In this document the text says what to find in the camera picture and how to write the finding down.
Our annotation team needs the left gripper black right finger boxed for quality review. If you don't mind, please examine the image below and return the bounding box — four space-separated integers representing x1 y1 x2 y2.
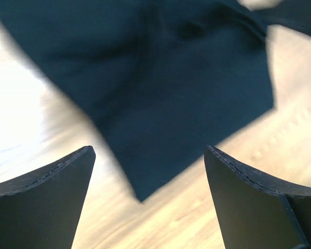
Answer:
204 146 311 249

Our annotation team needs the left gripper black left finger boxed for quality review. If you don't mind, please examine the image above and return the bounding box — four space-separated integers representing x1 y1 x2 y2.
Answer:
0 146 96 249

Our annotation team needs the black t shirt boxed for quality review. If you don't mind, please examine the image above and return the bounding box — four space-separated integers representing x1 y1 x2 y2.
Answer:
0 1 311 201

